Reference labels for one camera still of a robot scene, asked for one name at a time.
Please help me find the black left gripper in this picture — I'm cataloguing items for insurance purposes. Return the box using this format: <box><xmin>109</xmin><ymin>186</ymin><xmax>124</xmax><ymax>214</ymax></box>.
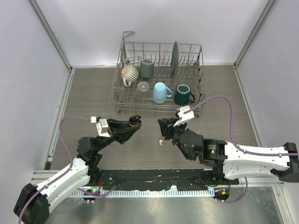
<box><xmin>94</xmin><ymin>118</ymin><xmax>140</xmax><ymax>153</ymax></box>

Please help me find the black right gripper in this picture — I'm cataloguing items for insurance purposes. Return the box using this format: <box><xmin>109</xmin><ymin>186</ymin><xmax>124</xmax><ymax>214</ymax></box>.
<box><xmin>158</xmin><ymin>118</ymin><xmax>187</xmax><ymax>149</ymax></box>

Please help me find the black earbud charging case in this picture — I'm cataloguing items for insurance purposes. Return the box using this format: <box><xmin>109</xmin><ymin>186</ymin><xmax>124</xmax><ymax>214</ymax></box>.
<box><xmin>129</xmin><ymin>115</ymin><xmax>142</xmax><ymax>127</ymax></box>

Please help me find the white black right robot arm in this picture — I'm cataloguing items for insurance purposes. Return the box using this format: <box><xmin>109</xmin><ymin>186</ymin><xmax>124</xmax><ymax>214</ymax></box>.
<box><xmin>158</xmin><ymin>118</ymin><xmax>299</xmax><ymax>184</ymax></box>

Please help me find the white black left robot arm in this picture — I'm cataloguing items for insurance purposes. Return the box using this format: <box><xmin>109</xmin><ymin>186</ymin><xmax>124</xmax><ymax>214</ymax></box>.
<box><xmin>14</xmin><ymin>115</ymin><xmax>142</xmax><ymax>224</ymax></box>

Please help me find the light blue mug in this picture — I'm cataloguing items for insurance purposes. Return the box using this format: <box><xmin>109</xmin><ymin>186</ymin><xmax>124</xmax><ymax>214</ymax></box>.
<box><xmin>153</xmin><ymin>82</ymin><xmax>173</xmax><ymax>104</ymax></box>

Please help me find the dark green mug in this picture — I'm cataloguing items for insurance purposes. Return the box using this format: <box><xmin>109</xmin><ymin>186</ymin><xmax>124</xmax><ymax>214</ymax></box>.
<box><xmin>174</xmin><ymin>84</ymin><xmax>195</xmax><ymax>106</ymax></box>

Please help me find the clear drinking glass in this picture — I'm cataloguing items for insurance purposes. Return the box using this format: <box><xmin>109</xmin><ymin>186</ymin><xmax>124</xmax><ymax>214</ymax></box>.
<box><xmin>135</xmin><ymin>81</ymin><xmax>150</xmax><ymax>101</ymax></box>

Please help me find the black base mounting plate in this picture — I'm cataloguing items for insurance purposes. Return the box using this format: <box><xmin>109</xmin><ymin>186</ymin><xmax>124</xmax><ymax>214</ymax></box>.
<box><xmin>94</xmin><ymin>169</ymin><xmax>239</xmax><ymax>191</ymax></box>

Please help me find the striped beige mug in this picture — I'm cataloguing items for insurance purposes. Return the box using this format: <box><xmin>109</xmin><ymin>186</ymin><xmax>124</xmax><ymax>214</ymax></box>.
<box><xmin>121</xmin><ymin>65</ymin><xmax>139</xmax><ymax>87</ymax></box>

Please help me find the grey green cup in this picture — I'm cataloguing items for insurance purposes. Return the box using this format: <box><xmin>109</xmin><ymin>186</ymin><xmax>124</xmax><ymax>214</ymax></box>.
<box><xmin>139</xmin><ymin>59</ymin><xmax>154</xmax><ymax>78</ymax></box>

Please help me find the dark green plate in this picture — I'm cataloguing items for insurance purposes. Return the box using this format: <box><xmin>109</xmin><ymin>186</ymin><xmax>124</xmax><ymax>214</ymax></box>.
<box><xmin>171</xmin><ymin>41</ymin><xmax>179</xmax><ymax>77</ymax></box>

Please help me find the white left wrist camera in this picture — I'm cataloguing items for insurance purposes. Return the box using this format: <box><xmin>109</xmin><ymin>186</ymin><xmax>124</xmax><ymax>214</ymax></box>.
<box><xmin>90</xmin><ymin>116</ymin><xmax>111</xmax><ymax>138</ymax></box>

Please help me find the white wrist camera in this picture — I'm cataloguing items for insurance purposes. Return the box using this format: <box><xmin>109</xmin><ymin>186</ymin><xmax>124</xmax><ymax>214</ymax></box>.
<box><xmin>174</xmin><ymin>105</ymin><xmax>194</xmax><ymax>127</ymax></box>
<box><xmin>90</xmin><ymin>116</ymin><xmax>111</xmax><ymax>138</ymax></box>

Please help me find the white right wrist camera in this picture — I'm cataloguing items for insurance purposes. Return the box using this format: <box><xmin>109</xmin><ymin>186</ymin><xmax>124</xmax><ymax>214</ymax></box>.
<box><xmin>174</xmin><ymin>105</ymin><xmax>194</xmax><ymax>127</ymax></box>

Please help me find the metal wire dish rack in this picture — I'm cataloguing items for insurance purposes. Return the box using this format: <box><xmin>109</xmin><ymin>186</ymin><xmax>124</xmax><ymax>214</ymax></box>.
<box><xmin>113</xmin><ymin>31</ymin><xmax>206</xmax><ymax>113</ymax></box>

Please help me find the white slotted cable duct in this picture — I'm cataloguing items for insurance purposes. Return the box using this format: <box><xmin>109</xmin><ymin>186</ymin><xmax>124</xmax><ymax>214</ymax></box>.
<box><xmin>70</xmin><ymin>189</ymin><xmax>215</xmax><ymax>198</ymax></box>

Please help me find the aluminium frame rail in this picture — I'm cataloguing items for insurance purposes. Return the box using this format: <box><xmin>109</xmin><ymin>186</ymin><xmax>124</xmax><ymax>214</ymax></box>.
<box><xmin>28</xmin><ymin>0</ymin><xmax>73</xmax><ymax>70</ymax></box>

